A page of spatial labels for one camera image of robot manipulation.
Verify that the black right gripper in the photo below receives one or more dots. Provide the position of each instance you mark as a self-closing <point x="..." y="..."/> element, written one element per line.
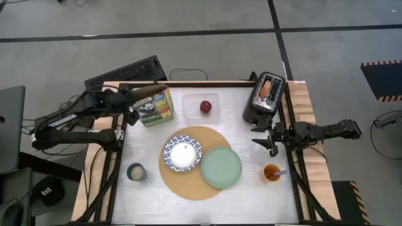
<point x="281" y="133"/>

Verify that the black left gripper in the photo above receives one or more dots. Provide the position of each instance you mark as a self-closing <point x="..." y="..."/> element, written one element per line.
<point x="117" y="99"/>

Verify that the colourful panda cereal box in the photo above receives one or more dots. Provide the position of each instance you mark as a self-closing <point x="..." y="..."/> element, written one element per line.
<point x="155" y="106"/>

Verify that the lilac plastic spoon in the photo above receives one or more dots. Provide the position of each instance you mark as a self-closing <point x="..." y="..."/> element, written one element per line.
<point x="280" y="172"/>

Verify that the toasted bagel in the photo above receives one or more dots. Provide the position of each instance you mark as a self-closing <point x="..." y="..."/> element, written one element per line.
<point x="265" y="89"/>

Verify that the red apple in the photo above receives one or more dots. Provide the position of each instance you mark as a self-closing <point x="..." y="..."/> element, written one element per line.
<point x="205" y="107"/>

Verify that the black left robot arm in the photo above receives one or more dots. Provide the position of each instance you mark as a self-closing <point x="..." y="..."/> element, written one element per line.
<point x="72" y="138"/>

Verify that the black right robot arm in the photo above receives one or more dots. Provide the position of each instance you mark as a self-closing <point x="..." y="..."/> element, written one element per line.
<point x="329" y="130"/>

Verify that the black two-slot toaster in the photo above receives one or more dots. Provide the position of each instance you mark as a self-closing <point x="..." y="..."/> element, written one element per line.
<point x="264" y="97"/>

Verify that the orange cup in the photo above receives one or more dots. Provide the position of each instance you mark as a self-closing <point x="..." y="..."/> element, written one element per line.
<point x="270" y="173"/>

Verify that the black perforated panel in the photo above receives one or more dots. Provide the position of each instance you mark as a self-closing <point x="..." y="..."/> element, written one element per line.
<point x="125" y="73"/>

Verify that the pale green plate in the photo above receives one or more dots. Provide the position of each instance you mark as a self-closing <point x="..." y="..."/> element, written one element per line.
<point x="221" y="167"/>

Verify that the dark blue cup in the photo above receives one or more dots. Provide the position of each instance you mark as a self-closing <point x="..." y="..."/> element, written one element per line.
<point x="136" y="172"/>

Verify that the blue white patterned bowl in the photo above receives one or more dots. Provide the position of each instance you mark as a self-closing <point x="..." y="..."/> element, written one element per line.
<point x="182" y="153"/>

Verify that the clear plastic container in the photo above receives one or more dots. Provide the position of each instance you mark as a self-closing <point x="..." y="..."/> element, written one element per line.
<point x="201" y="108"/>

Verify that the round woven tan placemat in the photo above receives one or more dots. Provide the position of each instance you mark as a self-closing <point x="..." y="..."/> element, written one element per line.
<point x="188" y="185"/>

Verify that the dark hazard-striped floor mat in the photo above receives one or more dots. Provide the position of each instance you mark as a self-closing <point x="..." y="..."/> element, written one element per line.
<point x="350" y="201"/>
<point x="381" y="80"/>

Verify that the black cap with logo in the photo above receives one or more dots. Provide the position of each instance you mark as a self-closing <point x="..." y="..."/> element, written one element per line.
<point x="48" y="191"/>

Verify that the grey laptop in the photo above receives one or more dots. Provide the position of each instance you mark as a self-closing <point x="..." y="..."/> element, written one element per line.
<point x="11" y="128"/>

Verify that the black aluminium table frame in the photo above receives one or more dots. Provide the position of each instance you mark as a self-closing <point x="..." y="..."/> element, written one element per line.
<point x="204" y="84"/>

